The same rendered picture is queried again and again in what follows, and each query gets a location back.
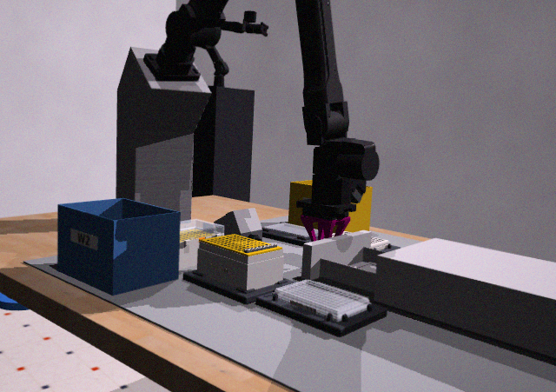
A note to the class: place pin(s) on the yellow open-top bin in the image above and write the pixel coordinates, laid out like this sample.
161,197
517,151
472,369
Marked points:
302,190

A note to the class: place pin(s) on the blue open-top bin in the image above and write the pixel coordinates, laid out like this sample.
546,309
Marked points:
118,256

